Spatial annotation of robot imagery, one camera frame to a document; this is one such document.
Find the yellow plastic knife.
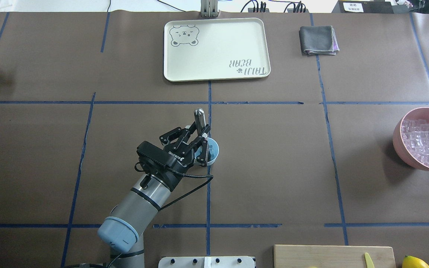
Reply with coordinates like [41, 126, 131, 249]
[364, 252, 375, 268]

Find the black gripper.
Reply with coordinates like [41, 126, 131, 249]
[136, 121, 211, 183]

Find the wooden cutting board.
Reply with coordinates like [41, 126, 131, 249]
[273, 245, 397, 268]

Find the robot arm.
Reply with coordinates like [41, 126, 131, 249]
[98, 119, 212, 268]

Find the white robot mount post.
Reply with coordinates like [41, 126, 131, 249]
[158, 256, 257, 268]

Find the black label box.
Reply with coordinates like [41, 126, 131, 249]
[331, 0, 394, 14]

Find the pile of ice cubes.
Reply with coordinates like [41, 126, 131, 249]
[401, 119, 429, 167]

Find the cream bear tray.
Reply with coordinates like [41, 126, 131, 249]
[163, 17, 271, 82]

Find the pink bowl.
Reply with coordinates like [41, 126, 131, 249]
[392, 107, 429, 171]

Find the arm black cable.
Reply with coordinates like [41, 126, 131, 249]
[134, 160, 214, 213]

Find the dark grey cloth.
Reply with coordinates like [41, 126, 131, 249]
[299, 25, 340, 55]

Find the aluminium frame post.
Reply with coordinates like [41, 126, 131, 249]
[200, 0, 219, 17]

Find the blue plastic cup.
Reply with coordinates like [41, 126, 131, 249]
[194, 137, 219, 166]

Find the yellow lemon left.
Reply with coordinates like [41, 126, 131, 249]
[401, 255, 429, 268]

